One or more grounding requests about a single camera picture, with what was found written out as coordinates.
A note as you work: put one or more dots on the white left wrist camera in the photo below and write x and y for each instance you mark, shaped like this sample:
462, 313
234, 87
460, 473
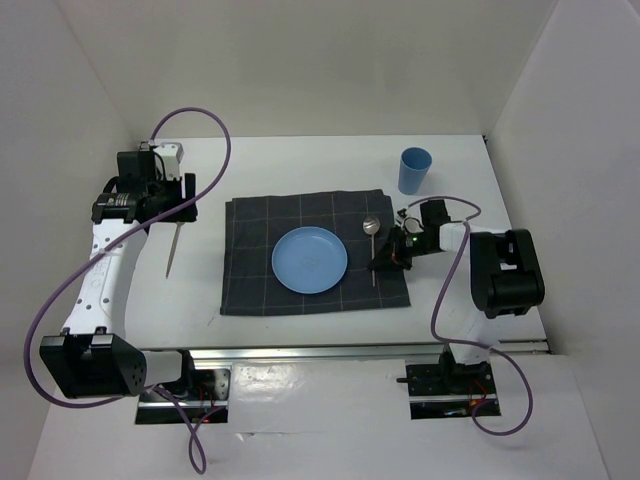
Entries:
168, 157

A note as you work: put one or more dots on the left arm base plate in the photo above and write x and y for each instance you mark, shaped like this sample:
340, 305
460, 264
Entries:
202, 394

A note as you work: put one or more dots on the blue plastic cup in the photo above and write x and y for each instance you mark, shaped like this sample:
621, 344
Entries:
415, 162

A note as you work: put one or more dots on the silver metal fork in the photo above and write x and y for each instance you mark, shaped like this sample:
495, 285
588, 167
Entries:
173, 248

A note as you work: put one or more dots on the silver metal spoon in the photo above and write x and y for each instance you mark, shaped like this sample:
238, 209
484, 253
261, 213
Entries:
371, 226

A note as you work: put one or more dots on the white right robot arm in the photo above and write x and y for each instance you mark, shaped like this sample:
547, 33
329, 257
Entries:
505, 278

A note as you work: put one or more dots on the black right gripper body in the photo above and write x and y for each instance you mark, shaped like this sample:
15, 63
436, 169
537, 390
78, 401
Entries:
405, 246

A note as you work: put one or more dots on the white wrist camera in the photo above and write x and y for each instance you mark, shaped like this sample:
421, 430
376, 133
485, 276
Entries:
409, 224
168, 157

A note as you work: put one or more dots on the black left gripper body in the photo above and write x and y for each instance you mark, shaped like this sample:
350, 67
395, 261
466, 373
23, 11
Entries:
168, 192

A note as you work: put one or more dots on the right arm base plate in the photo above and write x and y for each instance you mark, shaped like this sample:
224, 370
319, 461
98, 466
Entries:
444, 390

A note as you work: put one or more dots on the dark grey checked cloth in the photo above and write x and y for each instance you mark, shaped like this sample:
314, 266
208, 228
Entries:
254, 225

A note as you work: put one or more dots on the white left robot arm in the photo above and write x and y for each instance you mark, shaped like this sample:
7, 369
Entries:
91, 357

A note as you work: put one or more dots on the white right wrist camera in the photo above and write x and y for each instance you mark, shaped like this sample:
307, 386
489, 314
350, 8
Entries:
409, 224

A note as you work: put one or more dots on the blue plastic plate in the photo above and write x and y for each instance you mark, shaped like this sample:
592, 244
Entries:
309, 260

